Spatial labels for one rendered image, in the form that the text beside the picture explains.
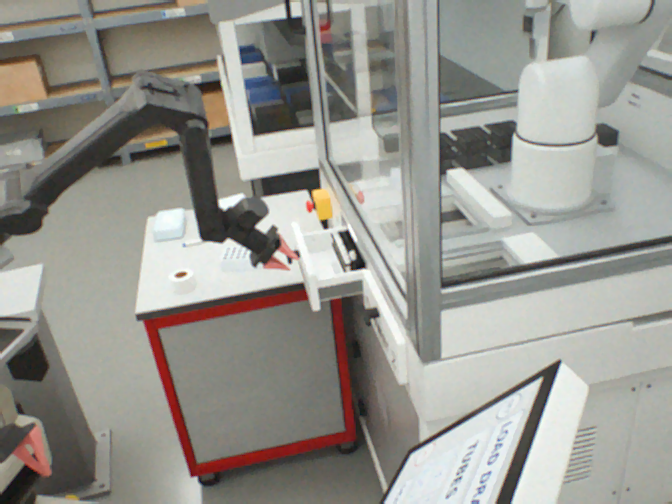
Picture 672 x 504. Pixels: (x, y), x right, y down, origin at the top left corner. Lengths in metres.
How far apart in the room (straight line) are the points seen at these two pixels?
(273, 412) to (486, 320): 1.06
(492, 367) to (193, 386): 1.03
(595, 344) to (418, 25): 0.71
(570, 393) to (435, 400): 0.50
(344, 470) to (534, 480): 1.62
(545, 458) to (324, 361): 1.34
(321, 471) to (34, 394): 0.95
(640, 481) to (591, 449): 0.20
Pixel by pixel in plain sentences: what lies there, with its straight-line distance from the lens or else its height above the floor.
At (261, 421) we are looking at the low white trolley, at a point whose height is 0.26.
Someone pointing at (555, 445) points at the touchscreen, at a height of 1.18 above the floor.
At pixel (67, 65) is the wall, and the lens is 5.60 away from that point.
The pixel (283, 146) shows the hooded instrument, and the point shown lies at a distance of 2.33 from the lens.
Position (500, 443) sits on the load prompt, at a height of 1.16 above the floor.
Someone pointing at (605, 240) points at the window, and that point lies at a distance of 1.20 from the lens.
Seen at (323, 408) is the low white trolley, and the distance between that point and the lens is 2.08.
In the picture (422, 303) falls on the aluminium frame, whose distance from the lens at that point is 1.07.
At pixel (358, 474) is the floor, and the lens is 2.23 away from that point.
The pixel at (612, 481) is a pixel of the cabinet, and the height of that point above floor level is 0.47.
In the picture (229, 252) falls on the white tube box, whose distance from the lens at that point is 1.89.
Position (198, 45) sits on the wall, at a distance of 5.59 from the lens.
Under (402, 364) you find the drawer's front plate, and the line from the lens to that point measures 1.26.
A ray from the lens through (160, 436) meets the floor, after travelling 2.52.
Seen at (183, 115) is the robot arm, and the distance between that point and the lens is 1.11.
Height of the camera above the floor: 1.69
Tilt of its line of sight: 30 degrees down
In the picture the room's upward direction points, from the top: 6 degrees counter-clockwise
